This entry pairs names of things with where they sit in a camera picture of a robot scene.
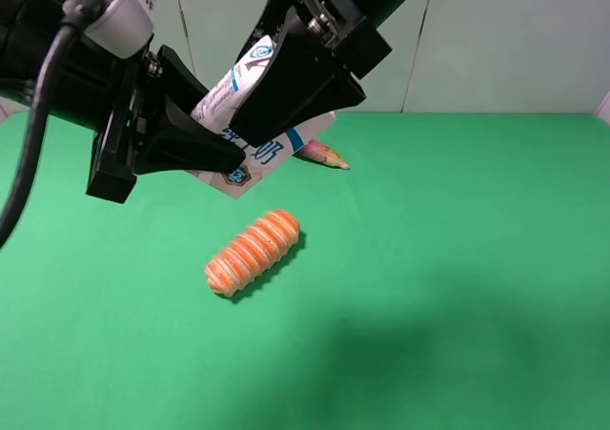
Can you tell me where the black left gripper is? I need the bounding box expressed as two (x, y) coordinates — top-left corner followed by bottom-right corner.
(51, 38), (244, 204)

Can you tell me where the white blue milk carton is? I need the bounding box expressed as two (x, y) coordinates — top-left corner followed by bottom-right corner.
(188, 35), (336, 199)

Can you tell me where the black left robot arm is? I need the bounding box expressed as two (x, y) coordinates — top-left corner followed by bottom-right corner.
(1, 0), (245, 203)

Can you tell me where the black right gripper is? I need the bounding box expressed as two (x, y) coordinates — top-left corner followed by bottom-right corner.
(230, 0), (392, 147)

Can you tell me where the purple eggplant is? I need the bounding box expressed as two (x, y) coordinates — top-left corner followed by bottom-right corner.
(295, 139), (350, 170)

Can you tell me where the orange striped bread roll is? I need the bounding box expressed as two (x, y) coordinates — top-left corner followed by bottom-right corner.
(205, 209), (301, 297)

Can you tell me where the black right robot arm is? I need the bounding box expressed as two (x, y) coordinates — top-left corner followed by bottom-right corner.
(230, 0), (406, 146)

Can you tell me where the black camera cable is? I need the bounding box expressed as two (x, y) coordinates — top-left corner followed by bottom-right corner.
(0, 0), (115, 250)

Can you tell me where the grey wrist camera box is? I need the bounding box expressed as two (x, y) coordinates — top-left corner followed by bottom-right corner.
(52, 0), (157, 59)

